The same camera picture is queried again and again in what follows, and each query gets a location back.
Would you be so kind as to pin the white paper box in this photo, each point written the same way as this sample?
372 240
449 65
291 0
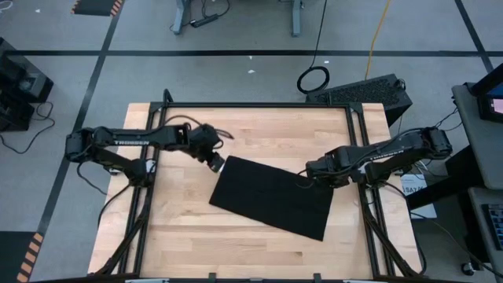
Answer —
416 196

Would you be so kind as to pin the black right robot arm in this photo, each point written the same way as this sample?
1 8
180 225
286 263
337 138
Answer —
393 151

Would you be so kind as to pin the black mat with orange stripes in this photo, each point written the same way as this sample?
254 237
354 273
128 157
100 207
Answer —
96 7
15 255

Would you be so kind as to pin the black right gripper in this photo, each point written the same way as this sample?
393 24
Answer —
326 171

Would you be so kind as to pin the dark monitor screen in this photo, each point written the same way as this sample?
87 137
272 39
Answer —
493 106

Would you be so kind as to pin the black aluminium table frame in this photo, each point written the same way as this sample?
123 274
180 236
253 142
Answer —
255 105

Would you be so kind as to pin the grey desk leg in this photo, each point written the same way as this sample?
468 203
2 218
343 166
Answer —
180 17
296 17

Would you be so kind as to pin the black frame clamp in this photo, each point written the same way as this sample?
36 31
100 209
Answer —
167 97
317 277
212 277

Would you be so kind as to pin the black caster wheel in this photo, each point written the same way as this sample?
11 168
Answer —
467 269

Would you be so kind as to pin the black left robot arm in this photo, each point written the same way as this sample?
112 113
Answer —
129 141

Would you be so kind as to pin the black equipment cart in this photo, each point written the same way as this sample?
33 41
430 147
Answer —
23 82

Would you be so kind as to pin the grey desk with keyboard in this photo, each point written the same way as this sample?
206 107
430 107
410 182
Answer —
477 220

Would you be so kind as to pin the black power strip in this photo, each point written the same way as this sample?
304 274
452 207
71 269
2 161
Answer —
204 20

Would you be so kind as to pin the black desk foot beam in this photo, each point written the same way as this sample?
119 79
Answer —
444 188

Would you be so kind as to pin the black cloth napkin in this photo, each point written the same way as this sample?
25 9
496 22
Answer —
271 196

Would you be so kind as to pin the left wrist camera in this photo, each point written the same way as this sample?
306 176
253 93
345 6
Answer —
216 163

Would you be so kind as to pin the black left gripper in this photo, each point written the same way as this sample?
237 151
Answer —
204 141

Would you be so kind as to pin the black keyboard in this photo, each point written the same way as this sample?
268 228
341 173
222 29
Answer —
496 226

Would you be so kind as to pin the black perforated computer case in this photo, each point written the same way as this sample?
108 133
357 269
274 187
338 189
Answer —
365 94

